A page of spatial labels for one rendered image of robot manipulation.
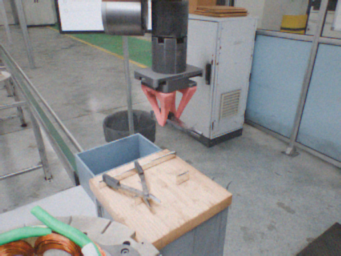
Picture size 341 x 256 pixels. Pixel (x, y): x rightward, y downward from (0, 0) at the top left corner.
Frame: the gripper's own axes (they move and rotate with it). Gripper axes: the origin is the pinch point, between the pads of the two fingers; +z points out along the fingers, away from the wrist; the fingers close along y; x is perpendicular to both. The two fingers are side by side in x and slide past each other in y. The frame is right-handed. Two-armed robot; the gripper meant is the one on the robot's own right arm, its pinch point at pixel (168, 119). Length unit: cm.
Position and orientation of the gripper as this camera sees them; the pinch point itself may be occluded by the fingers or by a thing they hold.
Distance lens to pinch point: 49.5
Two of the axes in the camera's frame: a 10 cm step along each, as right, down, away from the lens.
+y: -7.8, 2.7, -5.6
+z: -0.2, 8.9, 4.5
